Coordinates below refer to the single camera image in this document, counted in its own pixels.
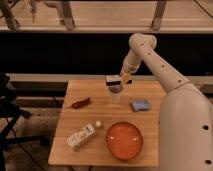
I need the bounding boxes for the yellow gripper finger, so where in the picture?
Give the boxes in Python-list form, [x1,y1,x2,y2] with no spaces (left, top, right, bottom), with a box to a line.
[121,74,132,85]

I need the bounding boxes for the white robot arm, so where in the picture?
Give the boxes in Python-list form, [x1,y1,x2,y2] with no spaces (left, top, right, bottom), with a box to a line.
[106,33,213,171]

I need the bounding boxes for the translucent plastic cup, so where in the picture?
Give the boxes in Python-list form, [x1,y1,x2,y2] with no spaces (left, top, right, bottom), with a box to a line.
[108,85,123,103]

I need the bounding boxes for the orange ceramic bowl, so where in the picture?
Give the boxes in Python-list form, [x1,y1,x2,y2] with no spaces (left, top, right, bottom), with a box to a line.
[106,122,143,161]

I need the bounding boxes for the red brown chili pepper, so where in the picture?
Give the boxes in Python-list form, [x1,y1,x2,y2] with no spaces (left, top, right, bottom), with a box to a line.
[71,98,91,109]

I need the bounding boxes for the wooden table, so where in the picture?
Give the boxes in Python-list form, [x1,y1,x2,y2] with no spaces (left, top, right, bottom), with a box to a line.
[49,80,165,167]

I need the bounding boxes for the white plastic bottle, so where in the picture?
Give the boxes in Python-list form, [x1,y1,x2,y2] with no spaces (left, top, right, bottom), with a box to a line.
[67,121,102,150]

